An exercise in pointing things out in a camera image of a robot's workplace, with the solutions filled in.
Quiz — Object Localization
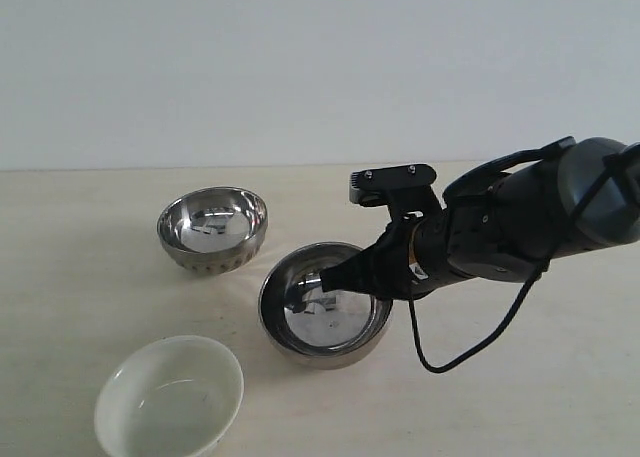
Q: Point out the white ceramic bowl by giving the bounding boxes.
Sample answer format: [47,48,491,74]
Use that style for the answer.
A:
[94,335,244,456]

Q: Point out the patterned steel bowl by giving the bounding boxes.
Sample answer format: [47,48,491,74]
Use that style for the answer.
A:
[156,186,269,275]

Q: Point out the plain steel bowl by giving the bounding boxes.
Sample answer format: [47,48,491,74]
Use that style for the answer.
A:
[258,241,392,370]

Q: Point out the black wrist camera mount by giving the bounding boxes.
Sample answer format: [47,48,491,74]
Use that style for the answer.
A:
[349,163,442,222]

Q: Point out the black flat ribbon cable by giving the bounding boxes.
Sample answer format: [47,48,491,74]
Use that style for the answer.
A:
[442,136,576,198]

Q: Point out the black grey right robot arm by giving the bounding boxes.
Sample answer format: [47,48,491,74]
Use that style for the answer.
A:
[320,137,639,300]

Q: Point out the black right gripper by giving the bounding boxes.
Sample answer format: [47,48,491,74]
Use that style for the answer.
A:
[320,211,453,300]

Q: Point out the black round cable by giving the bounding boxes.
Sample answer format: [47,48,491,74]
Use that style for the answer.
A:
[407,151,640,374]

